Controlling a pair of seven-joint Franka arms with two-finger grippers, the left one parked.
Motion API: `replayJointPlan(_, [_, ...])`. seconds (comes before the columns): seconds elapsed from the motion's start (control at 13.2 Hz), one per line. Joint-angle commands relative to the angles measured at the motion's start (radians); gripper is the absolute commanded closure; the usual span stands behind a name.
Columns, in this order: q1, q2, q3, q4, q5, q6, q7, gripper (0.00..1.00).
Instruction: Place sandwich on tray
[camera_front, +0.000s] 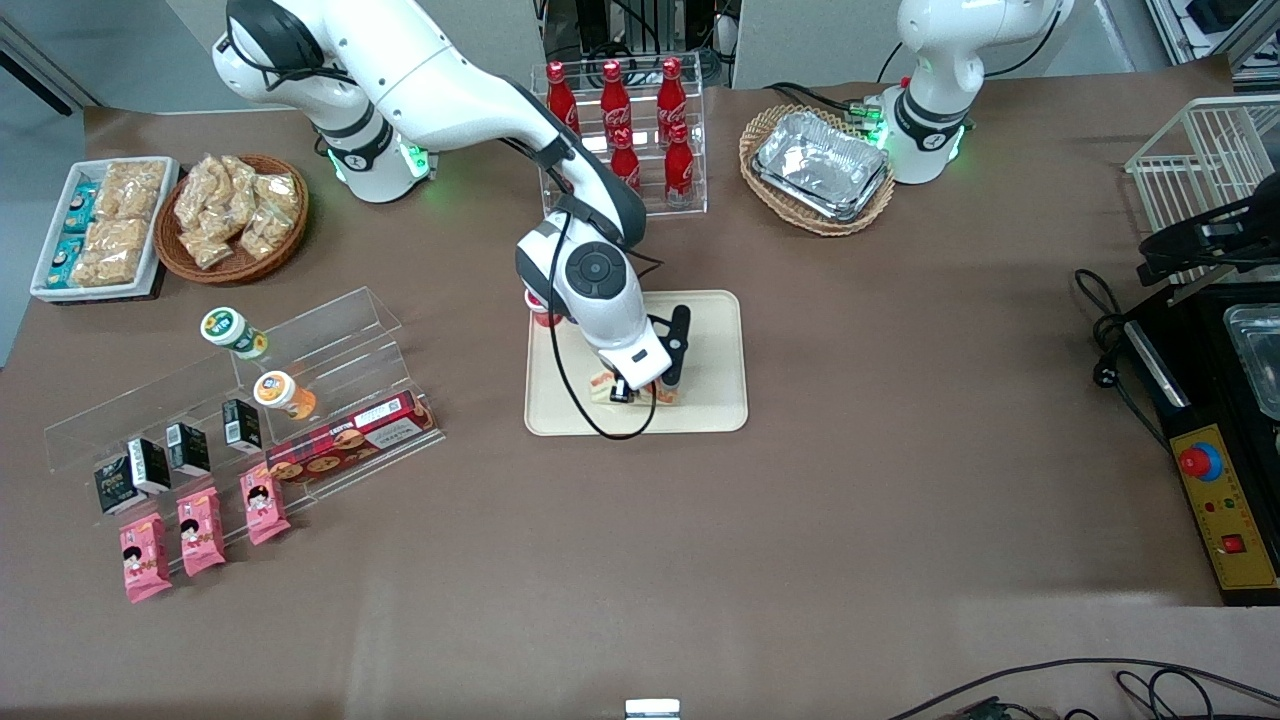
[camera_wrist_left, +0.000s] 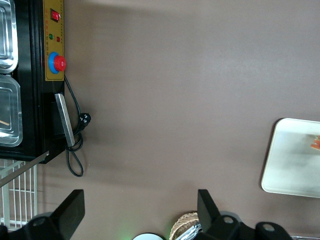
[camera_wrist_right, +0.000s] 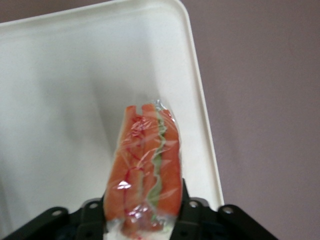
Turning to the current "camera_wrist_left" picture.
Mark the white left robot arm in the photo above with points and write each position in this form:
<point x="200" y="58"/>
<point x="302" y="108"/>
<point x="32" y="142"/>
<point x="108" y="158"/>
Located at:
<point x="147" y="237"/>

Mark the light wicker basket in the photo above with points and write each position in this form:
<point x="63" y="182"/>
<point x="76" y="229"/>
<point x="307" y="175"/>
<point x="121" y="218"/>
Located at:
<point x="182" y="222"/>

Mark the triangular sandwich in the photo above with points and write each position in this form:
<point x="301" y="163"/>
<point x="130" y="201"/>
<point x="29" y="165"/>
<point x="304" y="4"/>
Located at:
<point x="316" y="143"/>

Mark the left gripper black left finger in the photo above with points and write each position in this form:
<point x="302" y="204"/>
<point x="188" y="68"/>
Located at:
<point x="67" y="215"/>

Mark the thin wooden stick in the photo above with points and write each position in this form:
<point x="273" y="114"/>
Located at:
<point x="4" y="122"/>

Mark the black machine with yellow panel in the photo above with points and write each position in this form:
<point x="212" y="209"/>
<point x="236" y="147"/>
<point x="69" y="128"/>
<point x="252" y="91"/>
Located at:
<point x="27" y="100"/>

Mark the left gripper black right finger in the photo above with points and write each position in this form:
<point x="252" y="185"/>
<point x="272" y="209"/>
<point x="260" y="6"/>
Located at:
<point x="208" y="215"/>

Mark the steel food container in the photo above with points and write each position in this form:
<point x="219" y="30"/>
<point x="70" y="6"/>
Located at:
<point x="8" y="57"/>
<point x="11" y="100"/>

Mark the beige plastic tray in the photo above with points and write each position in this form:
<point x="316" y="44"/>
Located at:
<point x="287" y="162"/>

